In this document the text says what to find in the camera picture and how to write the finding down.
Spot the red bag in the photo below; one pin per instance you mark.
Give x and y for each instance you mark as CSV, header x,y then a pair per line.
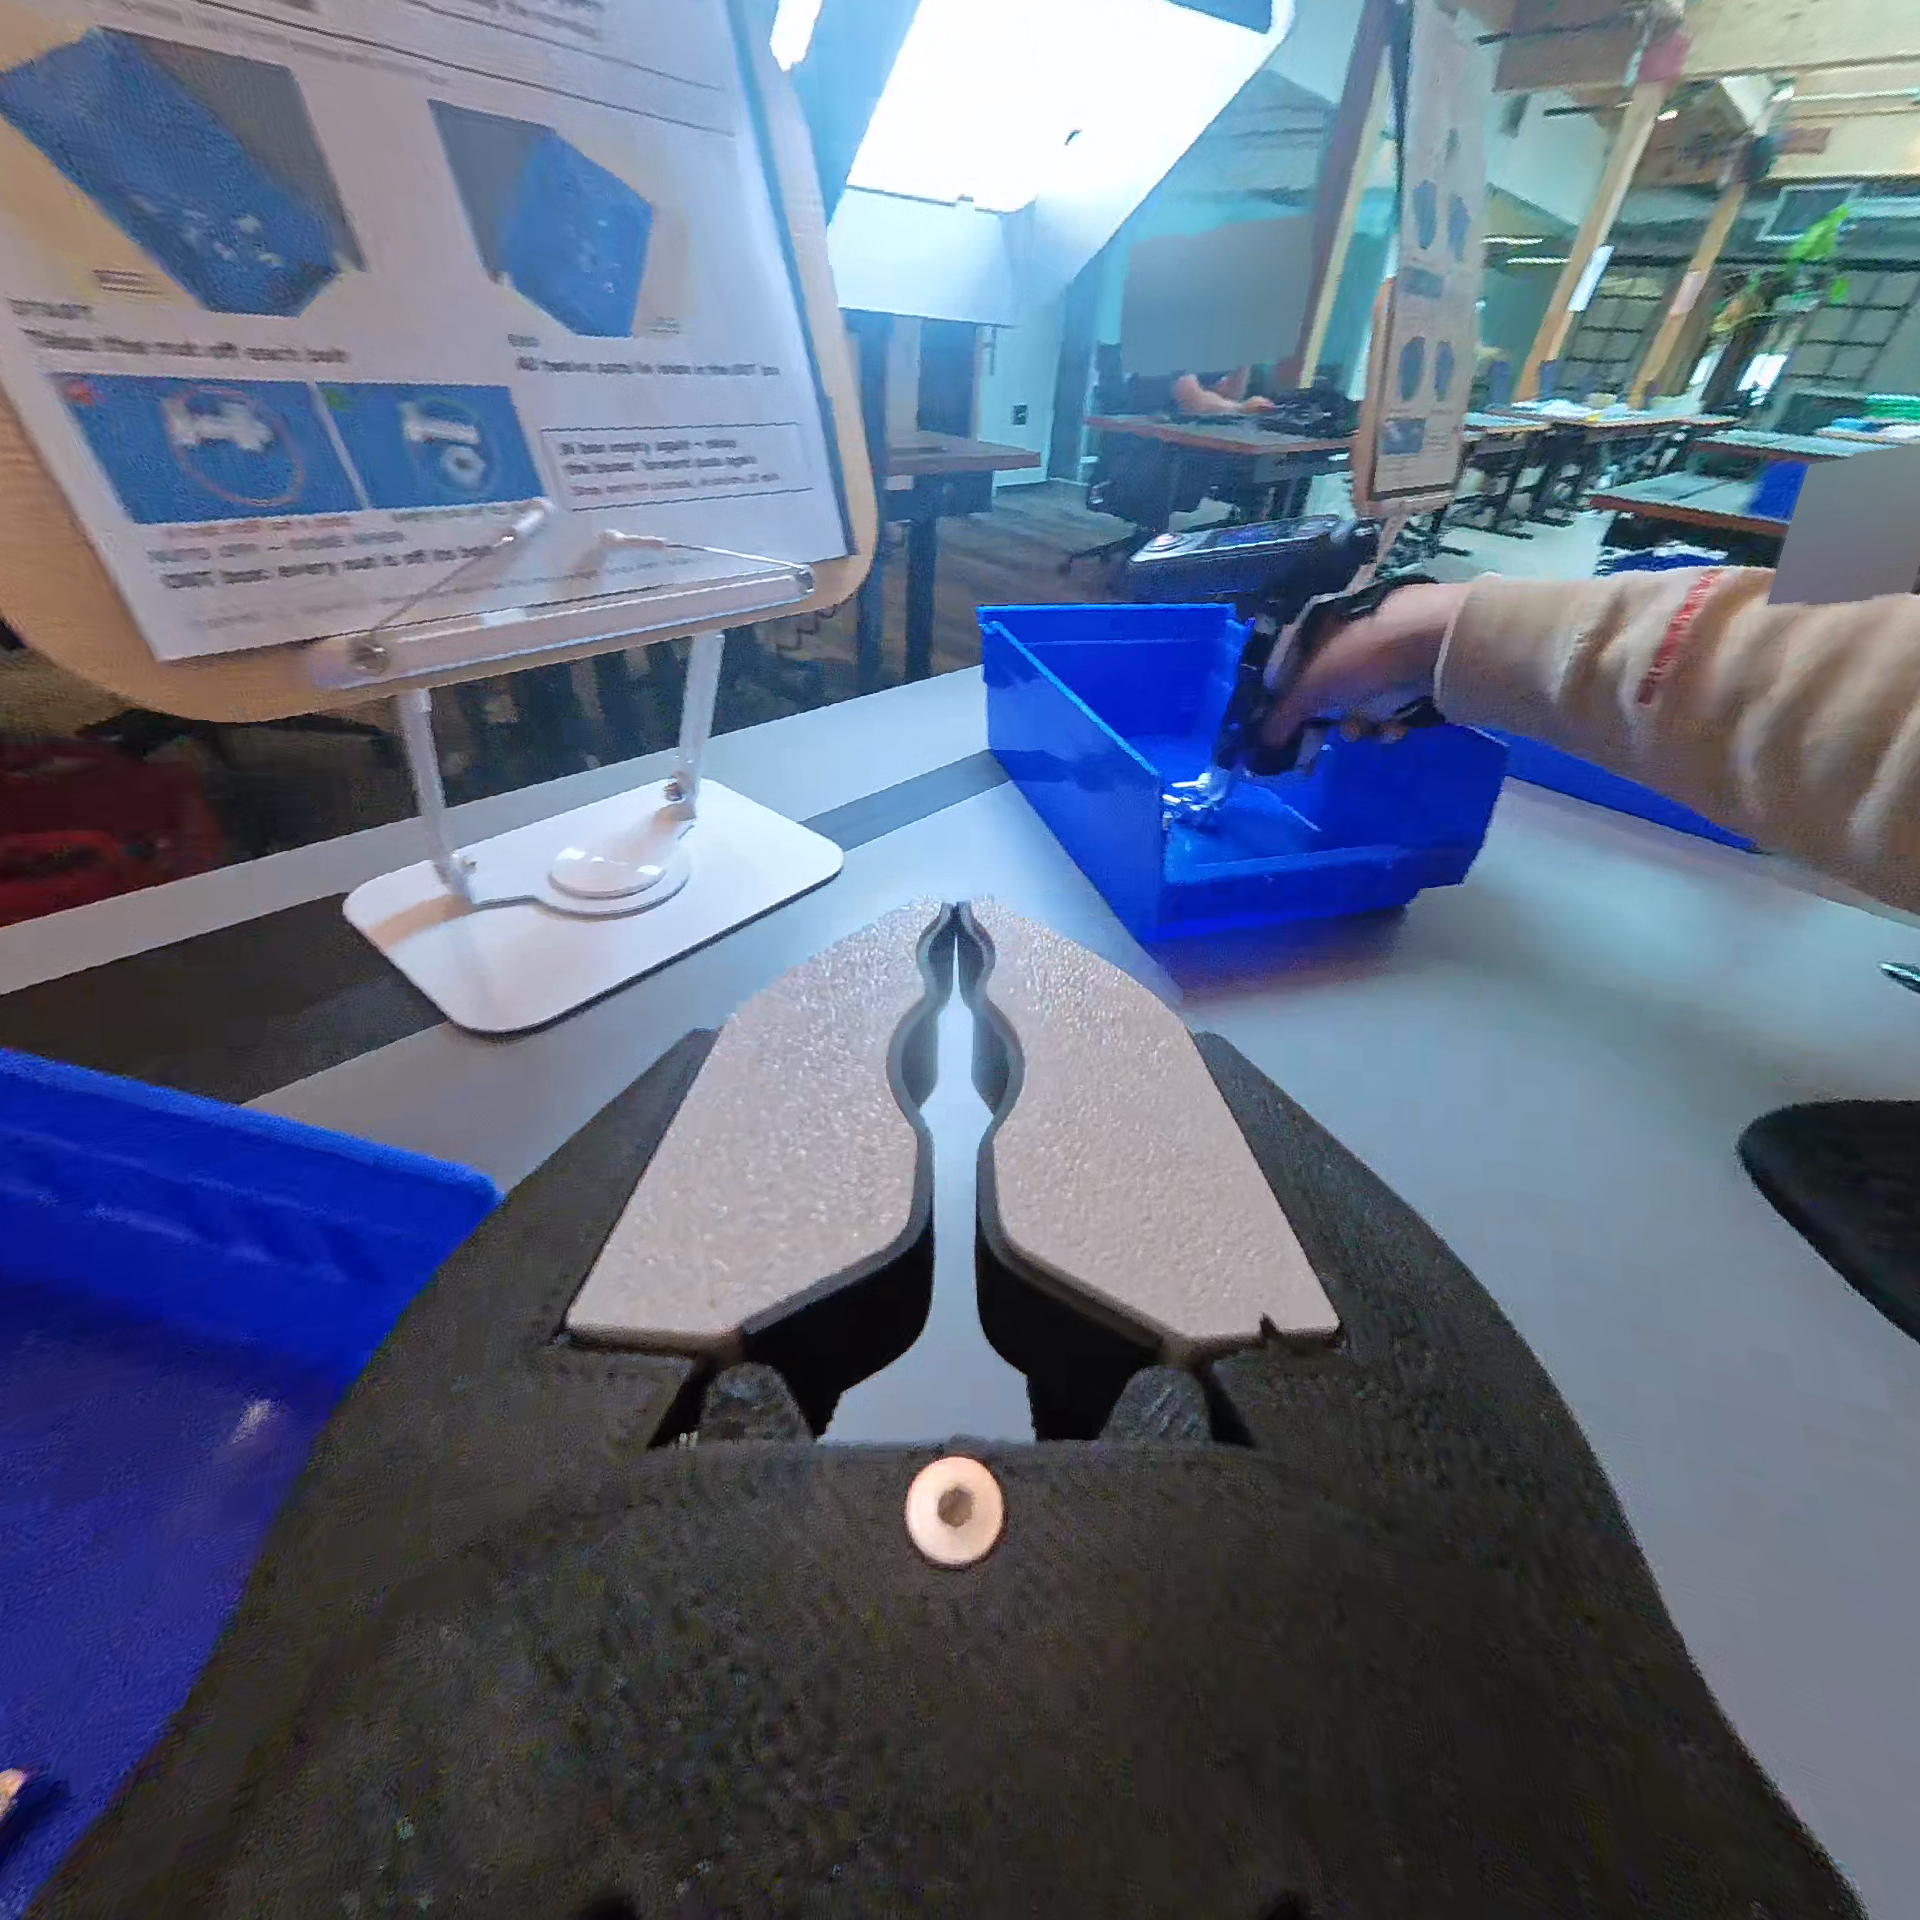
x,y
91,827

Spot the black chair armrest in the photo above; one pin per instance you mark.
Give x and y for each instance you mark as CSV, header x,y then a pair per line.
x,y
1844,1202

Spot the cardboard sign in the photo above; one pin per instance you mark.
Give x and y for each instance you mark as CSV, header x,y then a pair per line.
x,y
1435,241

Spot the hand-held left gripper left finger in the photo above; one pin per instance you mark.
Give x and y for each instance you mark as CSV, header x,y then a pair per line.
x,y
765,1178

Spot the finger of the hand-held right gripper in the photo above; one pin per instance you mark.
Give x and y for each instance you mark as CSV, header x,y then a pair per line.
x,y
1236,738

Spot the white instruction sheet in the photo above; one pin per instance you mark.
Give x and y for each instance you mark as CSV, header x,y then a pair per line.
x,y
390,270

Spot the person's right forearm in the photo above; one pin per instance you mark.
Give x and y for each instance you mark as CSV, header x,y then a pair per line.
x,y
1710,707

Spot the person's right hand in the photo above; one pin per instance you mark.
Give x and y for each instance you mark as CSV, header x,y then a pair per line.
x,y
1364,645

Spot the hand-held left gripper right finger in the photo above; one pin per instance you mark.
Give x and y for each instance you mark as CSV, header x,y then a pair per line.
x,y
1154,1178

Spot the wooden desk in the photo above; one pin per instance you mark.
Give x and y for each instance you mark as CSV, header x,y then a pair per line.
x,y
960,467
1217,445

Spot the studio softbox light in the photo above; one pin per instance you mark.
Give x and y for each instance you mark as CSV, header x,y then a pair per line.
x,y
1052,92

